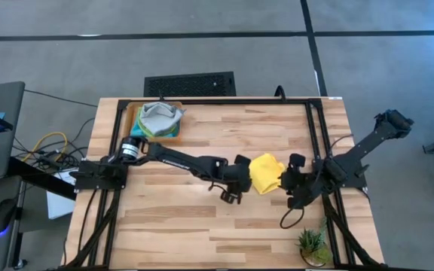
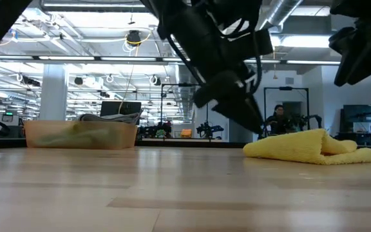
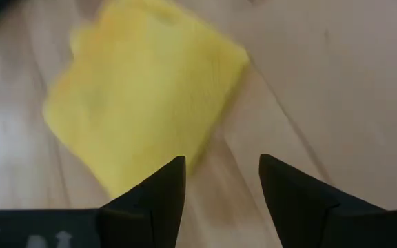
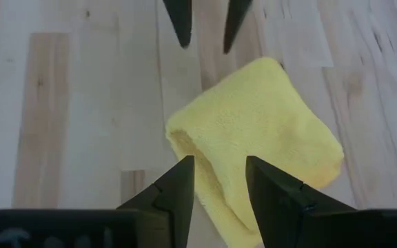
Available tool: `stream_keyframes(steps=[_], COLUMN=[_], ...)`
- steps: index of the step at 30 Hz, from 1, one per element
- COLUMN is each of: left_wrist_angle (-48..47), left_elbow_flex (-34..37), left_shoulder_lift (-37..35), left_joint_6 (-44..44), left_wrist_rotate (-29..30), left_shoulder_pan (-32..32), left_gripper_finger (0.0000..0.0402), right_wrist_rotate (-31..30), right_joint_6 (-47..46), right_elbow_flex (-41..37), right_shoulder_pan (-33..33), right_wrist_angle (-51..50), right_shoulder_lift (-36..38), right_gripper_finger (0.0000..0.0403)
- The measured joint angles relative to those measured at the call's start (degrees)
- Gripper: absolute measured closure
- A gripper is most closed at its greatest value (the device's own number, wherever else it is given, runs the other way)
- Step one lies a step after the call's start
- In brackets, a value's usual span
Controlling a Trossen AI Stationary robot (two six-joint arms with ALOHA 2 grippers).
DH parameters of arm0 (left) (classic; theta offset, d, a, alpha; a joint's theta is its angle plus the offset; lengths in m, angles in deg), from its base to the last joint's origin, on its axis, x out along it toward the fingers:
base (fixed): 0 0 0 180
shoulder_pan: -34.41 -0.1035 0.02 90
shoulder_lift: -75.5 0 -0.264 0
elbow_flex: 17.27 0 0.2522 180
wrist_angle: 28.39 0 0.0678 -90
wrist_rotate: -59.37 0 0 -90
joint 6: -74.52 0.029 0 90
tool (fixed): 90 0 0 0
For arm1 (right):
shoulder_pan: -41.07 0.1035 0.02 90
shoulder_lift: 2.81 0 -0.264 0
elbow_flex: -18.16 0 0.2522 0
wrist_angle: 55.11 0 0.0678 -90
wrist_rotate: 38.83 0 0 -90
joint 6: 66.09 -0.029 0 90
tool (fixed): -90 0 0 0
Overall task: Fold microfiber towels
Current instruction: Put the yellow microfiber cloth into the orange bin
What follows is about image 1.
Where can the black aluminium table frame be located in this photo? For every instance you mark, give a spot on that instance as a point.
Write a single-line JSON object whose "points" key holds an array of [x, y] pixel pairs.
{"points": [[217, 101]]}

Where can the black desk beam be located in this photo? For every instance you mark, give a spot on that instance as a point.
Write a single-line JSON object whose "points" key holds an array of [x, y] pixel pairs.
{"points": [[40, 178]]}

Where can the small potted succulent plant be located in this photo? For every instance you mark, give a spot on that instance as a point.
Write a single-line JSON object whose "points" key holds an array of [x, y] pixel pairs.
{"points": [[313, 244]]}

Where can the grey microfiber towel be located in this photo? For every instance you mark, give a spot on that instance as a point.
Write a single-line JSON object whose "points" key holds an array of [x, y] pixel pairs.
{"points": [[160, 118]]}

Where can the tan cardboard bin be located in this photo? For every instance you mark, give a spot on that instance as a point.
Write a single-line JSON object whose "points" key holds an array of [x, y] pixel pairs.
{"points": [[153, 141]]}

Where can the blue microfiber towel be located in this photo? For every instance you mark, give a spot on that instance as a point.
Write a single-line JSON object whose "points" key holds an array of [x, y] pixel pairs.
{"points": [[134, 130]]}

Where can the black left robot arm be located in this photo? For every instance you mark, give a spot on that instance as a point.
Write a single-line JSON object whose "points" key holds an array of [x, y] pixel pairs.
{"points": [[172, 160]]}

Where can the black computer mouse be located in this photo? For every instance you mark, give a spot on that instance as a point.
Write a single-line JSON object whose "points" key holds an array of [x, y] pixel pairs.
{"points": [[2, 216]]}

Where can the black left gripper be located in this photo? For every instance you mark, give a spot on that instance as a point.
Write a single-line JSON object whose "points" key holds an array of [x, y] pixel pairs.
{"points": [[236, 177]]}

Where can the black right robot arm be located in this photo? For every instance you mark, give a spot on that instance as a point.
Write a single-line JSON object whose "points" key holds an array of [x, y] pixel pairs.
{"points": [[367, 143]]}

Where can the white paper sheet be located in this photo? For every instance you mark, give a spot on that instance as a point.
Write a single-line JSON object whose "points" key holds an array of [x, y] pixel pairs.
{"points": [[58, 207]]}

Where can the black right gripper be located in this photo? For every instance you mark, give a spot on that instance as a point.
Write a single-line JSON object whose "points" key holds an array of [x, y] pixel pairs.
{"points": [[305, 182]]}

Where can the yellow microfiber towel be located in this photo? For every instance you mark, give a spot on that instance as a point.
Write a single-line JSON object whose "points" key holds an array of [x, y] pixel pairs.
{"points": [[266, 173]]}

